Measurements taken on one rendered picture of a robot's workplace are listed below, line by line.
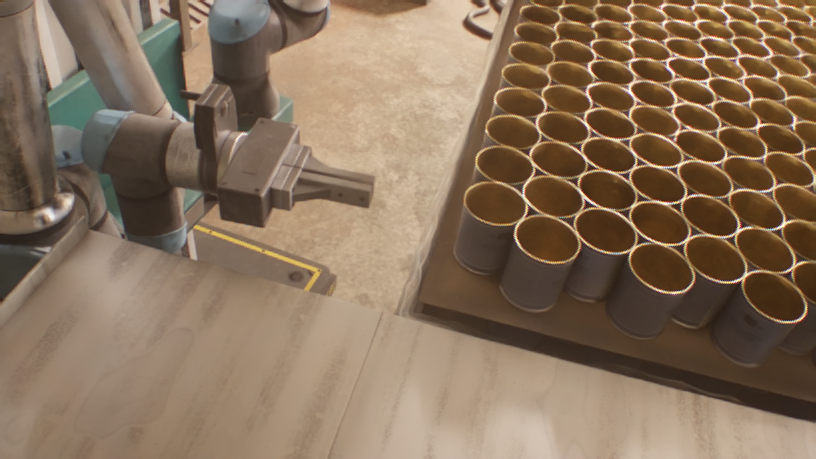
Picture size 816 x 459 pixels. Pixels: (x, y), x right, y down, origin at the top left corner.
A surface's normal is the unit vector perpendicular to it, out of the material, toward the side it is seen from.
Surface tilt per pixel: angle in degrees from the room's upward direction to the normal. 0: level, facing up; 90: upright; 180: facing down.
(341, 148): 0
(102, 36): 85
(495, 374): 0
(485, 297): 2
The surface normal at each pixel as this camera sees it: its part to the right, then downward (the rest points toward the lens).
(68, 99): 0.93, 0.31
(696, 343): 0.10, -0.71
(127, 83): 0.53, 0.55
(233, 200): -0.18, 0.68
